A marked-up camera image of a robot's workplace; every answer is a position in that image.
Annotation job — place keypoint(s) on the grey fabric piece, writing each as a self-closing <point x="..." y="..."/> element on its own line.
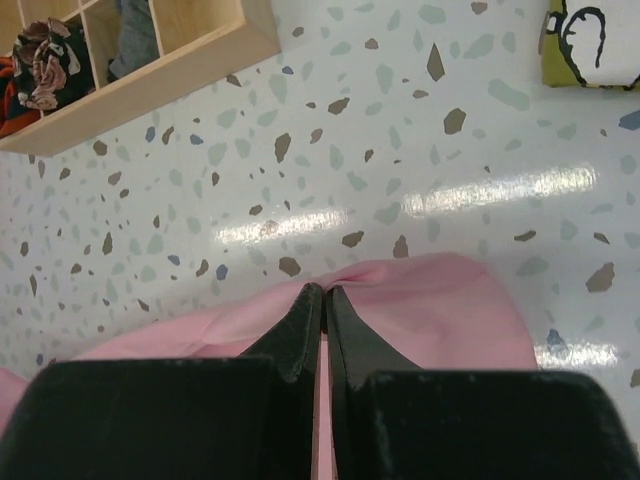
<point x="137" y="43"/>

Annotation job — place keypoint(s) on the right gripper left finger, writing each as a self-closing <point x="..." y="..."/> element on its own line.
<point x="248" y="417"/>

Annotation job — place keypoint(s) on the orange black fabric roll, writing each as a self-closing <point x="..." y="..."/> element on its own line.
<point x="13" y="115"/>

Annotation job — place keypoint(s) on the olive snoopy t shirt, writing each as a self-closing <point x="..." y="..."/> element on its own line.
<point x="591" y="44"/>

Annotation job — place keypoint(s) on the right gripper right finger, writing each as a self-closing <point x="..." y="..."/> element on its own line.
<point x="392" y="419"/>

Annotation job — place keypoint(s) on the brown floral fabric roll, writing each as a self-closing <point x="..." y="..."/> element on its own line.
<point x="51" y="65"/>

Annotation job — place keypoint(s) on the wooden compartment tray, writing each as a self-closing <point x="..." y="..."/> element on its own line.
<point x="199" y="42"/>

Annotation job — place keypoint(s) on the pink t shirt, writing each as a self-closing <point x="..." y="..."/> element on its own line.
<point x="442" y="312"/>

